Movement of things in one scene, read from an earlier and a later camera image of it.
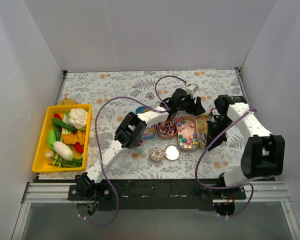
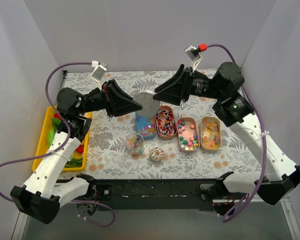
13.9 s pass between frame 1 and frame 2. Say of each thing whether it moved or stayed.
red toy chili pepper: stayed
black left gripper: moved
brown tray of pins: stayed
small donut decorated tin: stayed
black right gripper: moved
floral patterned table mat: stayed
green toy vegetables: stayed
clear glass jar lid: moved
